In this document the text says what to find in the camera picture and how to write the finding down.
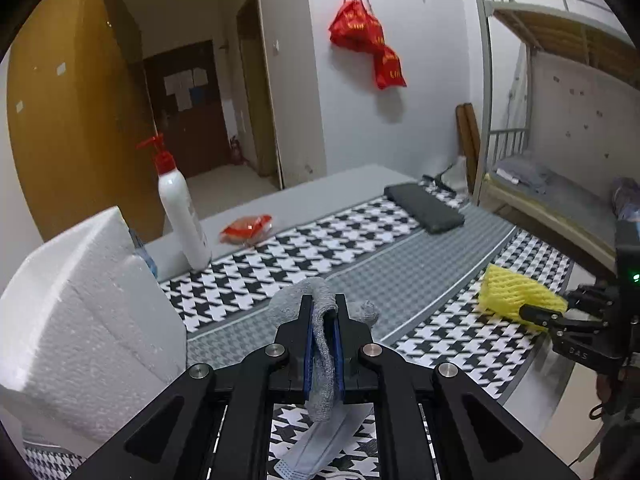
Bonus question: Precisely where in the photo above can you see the wooden side door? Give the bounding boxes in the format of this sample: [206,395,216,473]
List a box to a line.
[236,0,283,188]

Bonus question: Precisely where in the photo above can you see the leaning wooden boards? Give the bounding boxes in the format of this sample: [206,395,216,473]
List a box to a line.
[456,103,481,181]

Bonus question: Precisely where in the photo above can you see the houndstooth patterned mat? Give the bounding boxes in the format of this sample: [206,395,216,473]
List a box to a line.
[20,187,576,480]

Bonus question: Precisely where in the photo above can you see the folded grey cloth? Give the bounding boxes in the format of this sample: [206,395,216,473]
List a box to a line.
[492,155,553,193]

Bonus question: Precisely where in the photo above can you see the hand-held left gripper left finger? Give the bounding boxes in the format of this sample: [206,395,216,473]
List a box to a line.
[65,295,316,480]

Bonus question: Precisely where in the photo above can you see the dark brown entry door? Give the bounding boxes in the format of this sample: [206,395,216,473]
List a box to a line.
[144,40,241,178]

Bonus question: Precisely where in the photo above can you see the purple patterned cloth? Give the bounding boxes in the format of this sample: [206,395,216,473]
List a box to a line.
[609,176,640,222]

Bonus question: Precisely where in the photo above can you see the blue face mask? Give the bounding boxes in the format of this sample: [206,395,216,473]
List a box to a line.
[274,405,376,480]

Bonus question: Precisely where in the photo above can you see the yellow foam net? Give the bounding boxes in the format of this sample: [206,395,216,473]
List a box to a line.
[477,265,569,333]

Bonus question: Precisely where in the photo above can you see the grey sock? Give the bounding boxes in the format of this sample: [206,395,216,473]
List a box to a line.
[267,277,381,423]

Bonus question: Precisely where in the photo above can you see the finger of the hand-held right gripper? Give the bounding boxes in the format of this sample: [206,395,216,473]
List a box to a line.
[567,284,618,311]
[519,305,608,333]

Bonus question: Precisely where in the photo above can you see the white foam box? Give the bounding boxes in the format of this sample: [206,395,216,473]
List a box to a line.
[0,206,188,443]

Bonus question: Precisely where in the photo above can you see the white hanging curtain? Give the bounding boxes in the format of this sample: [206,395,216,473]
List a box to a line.
[505,42,533,131]

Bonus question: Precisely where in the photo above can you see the black smartphone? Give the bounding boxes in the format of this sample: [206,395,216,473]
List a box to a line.
[384,182,467,234]

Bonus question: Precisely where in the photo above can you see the red plastic bag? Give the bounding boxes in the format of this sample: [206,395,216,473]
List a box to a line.
[372,42,407,91]
[328,0,387,53]

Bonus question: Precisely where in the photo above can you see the metal bunk bed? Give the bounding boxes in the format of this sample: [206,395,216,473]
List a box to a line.
[472,0,640,281]

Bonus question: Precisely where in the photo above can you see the wooden wardrobe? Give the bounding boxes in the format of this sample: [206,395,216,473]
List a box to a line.
[7,0,168,243]

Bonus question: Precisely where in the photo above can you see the white pump bottle red cap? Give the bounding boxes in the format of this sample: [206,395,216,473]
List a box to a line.
[136,133,213,272]

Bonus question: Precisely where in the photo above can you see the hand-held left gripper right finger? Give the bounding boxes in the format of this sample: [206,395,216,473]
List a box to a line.
[332,294,583,480]

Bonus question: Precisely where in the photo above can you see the red snack packet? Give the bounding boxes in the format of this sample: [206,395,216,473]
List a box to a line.
[220,214,273,246]

